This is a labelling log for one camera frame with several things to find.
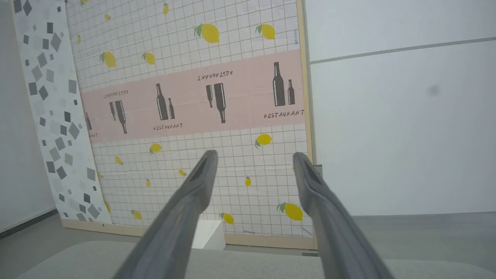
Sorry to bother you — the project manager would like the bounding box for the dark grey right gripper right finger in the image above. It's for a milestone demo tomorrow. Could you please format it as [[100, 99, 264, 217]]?
[[293, 152, 394, 279]]

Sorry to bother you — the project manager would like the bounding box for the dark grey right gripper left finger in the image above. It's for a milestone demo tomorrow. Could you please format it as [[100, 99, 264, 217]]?
[[112, 150, 219, 279]]

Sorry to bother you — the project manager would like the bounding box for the white box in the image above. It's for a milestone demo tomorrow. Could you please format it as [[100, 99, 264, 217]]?
[[191, 220, 226, 250]]

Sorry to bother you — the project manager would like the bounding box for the lemon print partition panel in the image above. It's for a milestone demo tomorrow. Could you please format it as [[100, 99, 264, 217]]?
[[62, 0, 319, 251]]

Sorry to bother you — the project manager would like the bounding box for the grey fabric sofa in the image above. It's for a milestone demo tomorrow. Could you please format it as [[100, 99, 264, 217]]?
[[15, 240, 496, 279]]

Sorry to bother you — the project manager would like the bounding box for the grey diamond print panel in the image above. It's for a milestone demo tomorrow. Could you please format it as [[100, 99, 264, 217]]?
[[11, 0, 113, 226]]

